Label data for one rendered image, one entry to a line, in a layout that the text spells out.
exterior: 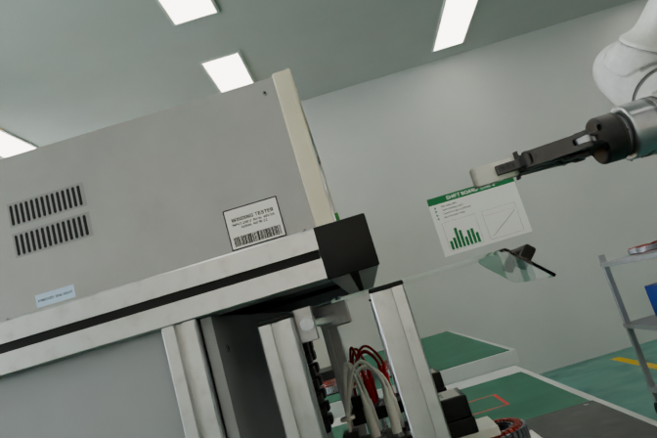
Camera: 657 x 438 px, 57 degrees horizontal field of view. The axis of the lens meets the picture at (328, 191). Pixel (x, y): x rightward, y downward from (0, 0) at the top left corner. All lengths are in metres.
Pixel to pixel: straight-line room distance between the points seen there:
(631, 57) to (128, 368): 0.91
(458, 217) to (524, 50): 1.92
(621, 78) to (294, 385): 0.82
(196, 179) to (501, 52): 6.17
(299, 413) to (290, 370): 0.04
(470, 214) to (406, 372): 5.70
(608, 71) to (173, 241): 0.81
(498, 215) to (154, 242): 5.68
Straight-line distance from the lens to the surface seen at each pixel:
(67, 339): 0.57
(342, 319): 0.90
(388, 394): 0.70
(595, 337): 6.42
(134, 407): 0.56
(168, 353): 0.53
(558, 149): 0.95
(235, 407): 0.54
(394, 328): 0.53
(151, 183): 0.70
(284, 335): 0.53
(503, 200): 6.28
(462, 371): 2.33
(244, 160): 0.68
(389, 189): 6.16
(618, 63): 1.16
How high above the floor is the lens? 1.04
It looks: 12 degrees up
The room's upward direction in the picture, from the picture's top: 17 degrees counter-clockwise
